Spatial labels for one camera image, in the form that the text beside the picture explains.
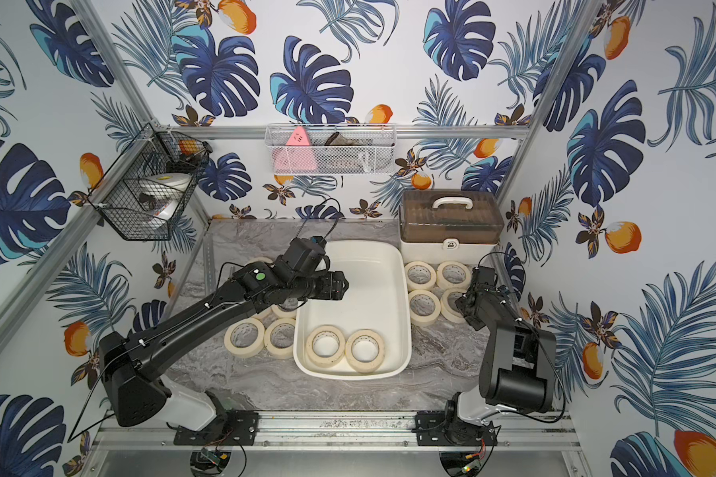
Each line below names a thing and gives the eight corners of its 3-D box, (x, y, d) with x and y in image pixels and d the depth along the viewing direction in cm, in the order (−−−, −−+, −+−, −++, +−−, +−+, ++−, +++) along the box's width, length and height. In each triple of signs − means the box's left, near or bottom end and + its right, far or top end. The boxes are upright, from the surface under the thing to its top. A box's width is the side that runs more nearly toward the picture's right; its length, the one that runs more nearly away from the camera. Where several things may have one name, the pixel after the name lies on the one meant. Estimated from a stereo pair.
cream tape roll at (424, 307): (410, 326, 94) (412, 321, 92) (407, 294, 102) (408, 289, 99) (442, 326, 94) (444, 321, 92) (436, 294, 102) (438, 289, 99)
